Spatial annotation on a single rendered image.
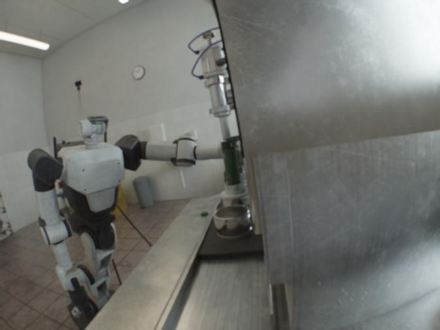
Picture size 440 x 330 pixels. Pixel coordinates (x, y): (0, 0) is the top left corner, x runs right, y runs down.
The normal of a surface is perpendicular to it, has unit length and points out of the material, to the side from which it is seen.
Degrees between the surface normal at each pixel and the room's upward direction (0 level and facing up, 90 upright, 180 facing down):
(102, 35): 90
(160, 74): 90
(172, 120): 90
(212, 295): 0
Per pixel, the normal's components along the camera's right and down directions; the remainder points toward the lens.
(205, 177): -0.15, 0.18
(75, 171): 0.25, 0.18
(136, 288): -0.17, -0.97
